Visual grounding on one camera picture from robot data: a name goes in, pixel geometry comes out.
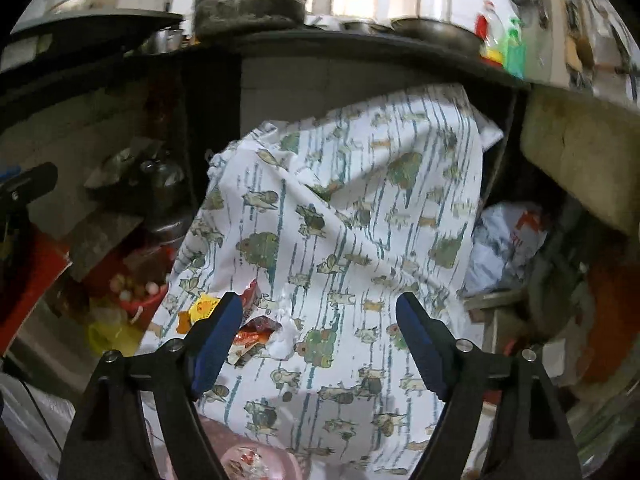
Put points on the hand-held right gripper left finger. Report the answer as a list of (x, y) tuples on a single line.
[(215, 347)]

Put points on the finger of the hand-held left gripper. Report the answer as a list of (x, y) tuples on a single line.
[(32, 182)]

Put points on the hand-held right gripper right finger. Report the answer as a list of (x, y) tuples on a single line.
[(425, 352)]

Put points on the orange red snack wrapper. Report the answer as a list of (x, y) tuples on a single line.
[(252, 336)]

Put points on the white tissue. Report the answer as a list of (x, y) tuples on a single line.
[(287, 332)]

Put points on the pink plastic basket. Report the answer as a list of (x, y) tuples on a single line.
[(212, 440)]

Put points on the white red snack wrapper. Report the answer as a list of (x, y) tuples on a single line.
[(247, 462)]

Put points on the small orange wrapper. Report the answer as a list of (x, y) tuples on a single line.
[(184, 321)]

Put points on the yellow snack wrapper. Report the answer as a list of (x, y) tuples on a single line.
[(202, 306)]

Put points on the red plastic bucket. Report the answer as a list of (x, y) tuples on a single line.
[(145, 307)]

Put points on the red flat object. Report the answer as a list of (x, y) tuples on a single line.
[(35, 275)]

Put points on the pile of pale round bulbs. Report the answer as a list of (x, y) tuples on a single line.
[(132, 287)]

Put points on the yellow plastic bag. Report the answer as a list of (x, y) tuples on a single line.
[(112, 332)]

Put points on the white plastic bag orange print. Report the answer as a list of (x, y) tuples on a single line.
[(500, 255)]

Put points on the steel pressure cooker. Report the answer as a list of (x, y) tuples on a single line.
[(162, 182)]

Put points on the white printed cloth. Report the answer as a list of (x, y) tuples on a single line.
[(350, 210)]

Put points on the green leafy vegetables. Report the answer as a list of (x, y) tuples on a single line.
[(600, 425)]

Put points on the white sack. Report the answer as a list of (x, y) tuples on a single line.
[(30, 420)]

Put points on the large steel pot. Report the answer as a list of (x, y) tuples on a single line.
[(250, 10)]

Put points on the green plastic bottle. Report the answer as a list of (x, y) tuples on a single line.
[(515, 50)]

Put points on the steel plate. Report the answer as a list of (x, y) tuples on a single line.
[(435, 32)]

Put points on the red plastic bottle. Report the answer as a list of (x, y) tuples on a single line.
[(487, 35)]

